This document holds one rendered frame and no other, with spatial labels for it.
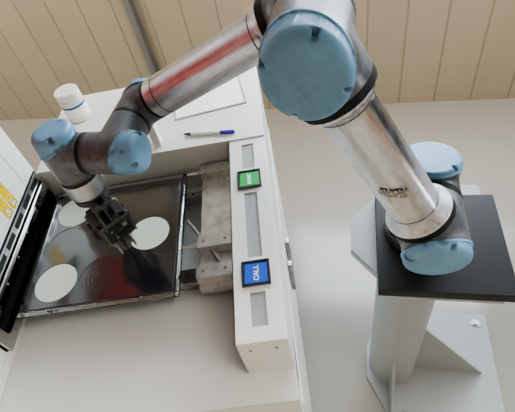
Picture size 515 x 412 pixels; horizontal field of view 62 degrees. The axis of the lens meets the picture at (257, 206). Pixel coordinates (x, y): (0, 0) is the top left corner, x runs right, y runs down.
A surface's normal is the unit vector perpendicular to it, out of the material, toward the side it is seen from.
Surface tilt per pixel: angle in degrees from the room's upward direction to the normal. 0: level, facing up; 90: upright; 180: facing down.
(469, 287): 0
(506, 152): 0
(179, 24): 90
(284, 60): 84
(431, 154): 7
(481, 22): 90
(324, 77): 83
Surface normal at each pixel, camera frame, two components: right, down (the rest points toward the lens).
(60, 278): -0.16, -0.65
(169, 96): -0.20, 0.71
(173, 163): 0.07, 0.75
